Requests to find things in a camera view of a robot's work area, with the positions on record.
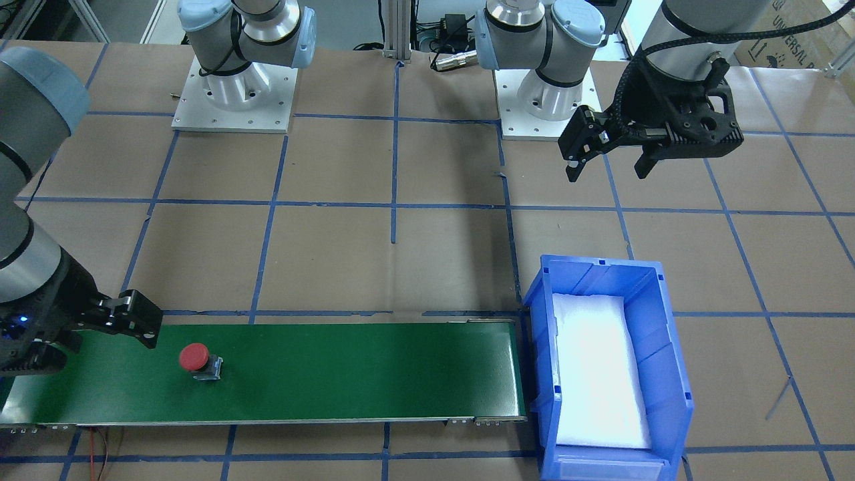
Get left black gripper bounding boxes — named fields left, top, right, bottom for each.
left=558, top=59, right=744, bottom=183

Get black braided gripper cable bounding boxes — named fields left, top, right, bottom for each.
left=611, top=0, right=849, bottom=134

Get red black conveyor wires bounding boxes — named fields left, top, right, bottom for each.
left=88, top=428, right=111, bottom=481

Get green conveyor belt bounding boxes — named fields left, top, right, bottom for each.
left=2, top=321, right=526, bottom=427

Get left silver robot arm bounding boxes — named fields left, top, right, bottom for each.
left=474, top=1, right=766, bottom=182

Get cardboard box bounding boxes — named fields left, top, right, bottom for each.
left=735, top=1, right=854, bottom=68

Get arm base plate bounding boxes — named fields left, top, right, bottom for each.
left=494, top=69, right=601, bottom=141
left=172, top=59, right=300, bottom=134

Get blue plastic bin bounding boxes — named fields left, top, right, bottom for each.
left=523, top=255, right=694, bottom=480

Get aluminium frame post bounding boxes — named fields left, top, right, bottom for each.
left=379, top=1, right=415, bottom=63

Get black power adapter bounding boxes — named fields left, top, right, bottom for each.
left=440, top=13, right=468, bottom=43

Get red push button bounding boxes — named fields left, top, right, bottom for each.
left=179, top=342, right=223, bottom=381

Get white foam pad bin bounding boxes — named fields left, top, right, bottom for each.
left=552, top=293, right=653, bottom=450

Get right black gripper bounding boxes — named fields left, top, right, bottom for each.
left=1, top=251, right=163, bottom=375

